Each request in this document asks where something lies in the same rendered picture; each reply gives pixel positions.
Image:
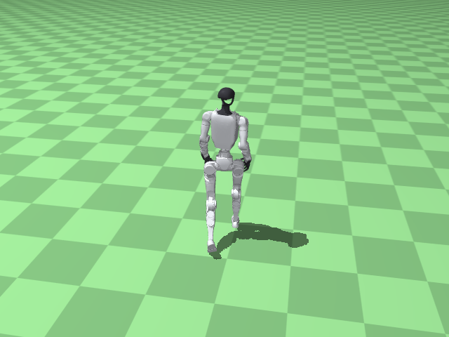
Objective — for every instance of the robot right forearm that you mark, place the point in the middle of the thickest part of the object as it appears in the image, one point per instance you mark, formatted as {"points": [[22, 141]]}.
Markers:
{"points": [[246, 153]]}

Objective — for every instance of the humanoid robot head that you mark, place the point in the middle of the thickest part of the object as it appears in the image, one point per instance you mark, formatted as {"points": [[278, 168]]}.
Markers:
{"points": [[225, 94]]}

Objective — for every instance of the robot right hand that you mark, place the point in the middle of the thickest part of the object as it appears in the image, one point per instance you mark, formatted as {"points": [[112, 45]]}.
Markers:
{"points": [[246, 165]]}

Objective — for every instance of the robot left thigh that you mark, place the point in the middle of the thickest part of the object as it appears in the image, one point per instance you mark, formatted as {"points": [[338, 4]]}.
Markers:
{"points": [[210, 178]]}

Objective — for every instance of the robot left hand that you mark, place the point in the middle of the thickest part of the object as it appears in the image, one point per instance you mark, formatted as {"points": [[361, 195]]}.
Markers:
{"points": [[207, 158]]}

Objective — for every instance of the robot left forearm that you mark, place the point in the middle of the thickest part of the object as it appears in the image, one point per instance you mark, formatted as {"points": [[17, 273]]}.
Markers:
{"points": [[204, 148]]}

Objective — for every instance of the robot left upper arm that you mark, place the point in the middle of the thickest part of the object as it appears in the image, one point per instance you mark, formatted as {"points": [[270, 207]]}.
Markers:
{"points": [[205, 126]]}

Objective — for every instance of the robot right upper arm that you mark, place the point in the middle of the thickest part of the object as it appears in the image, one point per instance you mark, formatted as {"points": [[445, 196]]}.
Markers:
{"points": [[243, 133]]}

